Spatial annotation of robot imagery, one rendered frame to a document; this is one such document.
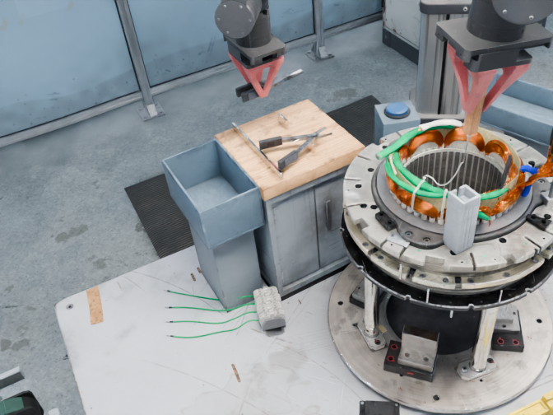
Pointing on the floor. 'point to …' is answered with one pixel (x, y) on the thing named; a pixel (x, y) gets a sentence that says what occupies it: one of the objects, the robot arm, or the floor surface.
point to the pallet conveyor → (15, 403)
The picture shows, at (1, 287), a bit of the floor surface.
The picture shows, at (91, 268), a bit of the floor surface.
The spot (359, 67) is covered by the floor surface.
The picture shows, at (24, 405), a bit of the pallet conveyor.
